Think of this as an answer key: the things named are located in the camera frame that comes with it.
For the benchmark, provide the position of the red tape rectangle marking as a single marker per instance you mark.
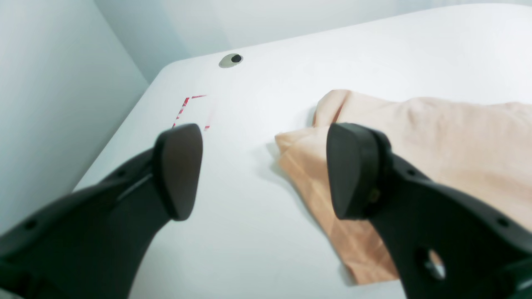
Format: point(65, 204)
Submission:
point(197, 110)

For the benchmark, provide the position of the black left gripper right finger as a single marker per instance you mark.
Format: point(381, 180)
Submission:
point(444, 243)

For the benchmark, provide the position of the peach t-shirt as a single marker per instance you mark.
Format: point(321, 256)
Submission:
point(482, 150)

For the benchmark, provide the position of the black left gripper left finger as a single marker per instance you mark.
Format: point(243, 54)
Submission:
point(90, 244)

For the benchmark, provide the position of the right table cable grommet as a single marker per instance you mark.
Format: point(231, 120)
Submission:
point(230, 60)

